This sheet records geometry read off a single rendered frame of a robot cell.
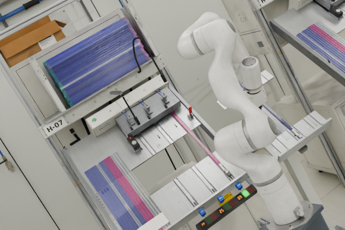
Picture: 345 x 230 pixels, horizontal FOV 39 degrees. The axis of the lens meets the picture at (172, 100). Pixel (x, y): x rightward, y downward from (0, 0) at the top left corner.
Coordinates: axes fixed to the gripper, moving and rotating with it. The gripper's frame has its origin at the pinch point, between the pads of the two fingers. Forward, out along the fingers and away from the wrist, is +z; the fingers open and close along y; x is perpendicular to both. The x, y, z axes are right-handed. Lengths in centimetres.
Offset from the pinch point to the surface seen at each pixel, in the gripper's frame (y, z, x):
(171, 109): -27.0, 6.8, 40.3
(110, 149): -65, 10, 43
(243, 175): -21.9, 19.8, -11.9
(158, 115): -35, 5, 40
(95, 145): -70, 8, 50
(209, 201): -42.6, 21.0, -11.7
